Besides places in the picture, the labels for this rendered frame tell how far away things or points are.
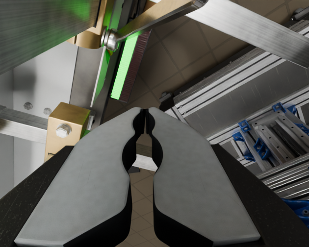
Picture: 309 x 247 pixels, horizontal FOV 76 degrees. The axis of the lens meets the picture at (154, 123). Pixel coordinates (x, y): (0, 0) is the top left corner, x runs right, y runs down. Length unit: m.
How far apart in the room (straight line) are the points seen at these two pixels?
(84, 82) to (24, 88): 0.21
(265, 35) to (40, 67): 0.48
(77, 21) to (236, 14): 0.17
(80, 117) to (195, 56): 0.92
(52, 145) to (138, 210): 1.69
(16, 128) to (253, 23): 0.36
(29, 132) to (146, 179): 1.37
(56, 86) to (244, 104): 0.88
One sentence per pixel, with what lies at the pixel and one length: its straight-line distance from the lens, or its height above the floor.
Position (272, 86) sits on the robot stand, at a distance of 1.14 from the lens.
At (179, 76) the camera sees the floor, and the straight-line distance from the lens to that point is 1.19.
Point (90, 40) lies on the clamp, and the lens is 0.26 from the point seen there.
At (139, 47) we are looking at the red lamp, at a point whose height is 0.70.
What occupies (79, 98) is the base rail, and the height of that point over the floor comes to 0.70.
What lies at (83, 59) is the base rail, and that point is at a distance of 0.44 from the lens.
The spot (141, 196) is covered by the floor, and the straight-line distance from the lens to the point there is 1.84.
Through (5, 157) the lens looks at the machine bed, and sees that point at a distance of 0.74.
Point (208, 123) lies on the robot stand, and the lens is 1.12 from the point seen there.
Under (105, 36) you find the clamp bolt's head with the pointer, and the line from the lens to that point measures 0.26.
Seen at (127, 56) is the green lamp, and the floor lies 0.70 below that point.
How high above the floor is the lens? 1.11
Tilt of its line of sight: 57 degrees down
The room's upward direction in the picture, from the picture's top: 178 degrees clockwise
